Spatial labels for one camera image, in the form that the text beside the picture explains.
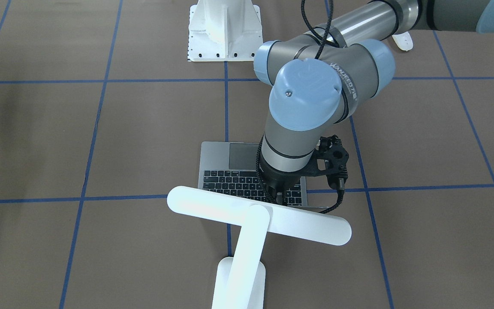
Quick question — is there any grey laptop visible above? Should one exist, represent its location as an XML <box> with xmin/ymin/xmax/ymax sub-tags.
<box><xmin>197</xmin><ymin>141</ymin><xmax>308</xmax><ymax>207</ymax></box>

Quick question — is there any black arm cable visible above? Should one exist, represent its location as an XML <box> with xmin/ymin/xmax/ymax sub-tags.
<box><xmin>255</xmin><ymin>0</ymin><xmax>346</xmax><ymax>214</ymax></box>

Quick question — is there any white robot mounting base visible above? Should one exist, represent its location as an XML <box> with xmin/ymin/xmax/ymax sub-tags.
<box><xmin>187</xmin><ymin>0</ymin><xmax>263</xmax><ymax>61</ymax></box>

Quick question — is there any white computer mouse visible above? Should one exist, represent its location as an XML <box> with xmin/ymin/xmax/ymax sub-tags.
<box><xmin>392</xmin><ymin>31</ymin><xmax>414</xmax><ymax>52</ymax></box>

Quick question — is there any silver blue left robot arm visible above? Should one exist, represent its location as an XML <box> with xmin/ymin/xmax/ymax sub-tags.
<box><xmin>253</xmin><ymin>0</ymin><xmax>494</xmax><ymax>205</ymax></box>

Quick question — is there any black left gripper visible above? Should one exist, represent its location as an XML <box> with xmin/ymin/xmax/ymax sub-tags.
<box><xmin>257</xmin><ymin>135</ymin><xmax>349</xmax><ymax>202</ymax></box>

